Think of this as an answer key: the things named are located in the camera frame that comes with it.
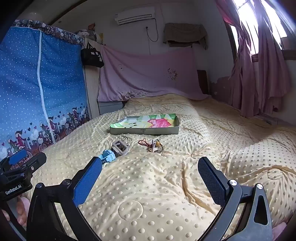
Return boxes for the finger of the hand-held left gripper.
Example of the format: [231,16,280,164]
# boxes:
[0,149,28,173]
[9,152,47,180]

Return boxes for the black power cord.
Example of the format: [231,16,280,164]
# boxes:
[145,20,160,43]

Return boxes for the white air conditioner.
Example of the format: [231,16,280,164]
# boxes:
[114,6,156,25]

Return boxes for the light wooden cabinet panel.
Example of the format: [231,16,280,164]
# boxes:
[84,38,102,120]

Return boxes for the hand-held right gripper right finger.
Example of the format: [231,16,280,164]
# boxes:
[198,157,273,241]

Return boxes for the grey watch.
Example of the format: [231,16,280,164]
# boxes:
[111,140,129,157]

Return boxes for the bundles on wardrobe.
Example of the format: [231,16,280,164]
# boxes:
[77,23,104,44]

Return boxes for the hair tie with yellow bead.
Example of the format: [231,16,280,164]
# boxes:
[151,138,165,153]

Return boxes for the black tote bag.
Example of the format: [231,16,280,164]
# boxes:
[81,42,105,68]

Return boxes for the blue printed fabric wardrobe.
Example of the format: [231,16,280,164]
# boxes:
[0,20,92,168]

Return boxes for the purple curtain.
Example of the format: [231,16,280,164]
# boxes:
[216,0,289,118]

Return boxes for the floral lined tray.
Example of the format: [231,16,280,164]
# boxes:
[110,113,180,135]

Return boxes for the pink sheet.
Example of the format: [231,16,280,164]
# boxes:
[97,44,212,103]

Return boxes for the brown draped cloth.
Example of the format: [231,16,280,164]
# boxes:
[163,23,208,50]

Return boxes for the window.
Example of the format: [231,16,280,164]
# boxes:
[229,0,296,61]

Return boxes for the person's left hand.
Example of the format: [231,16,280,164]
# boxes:
[0,197,31,229]

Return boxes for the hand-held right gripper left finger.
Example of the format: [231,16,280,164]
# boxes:
[26,156,103,241]

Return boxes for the yellow dotted blanket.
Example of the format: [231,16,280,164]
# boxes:
[23,93,296,241]

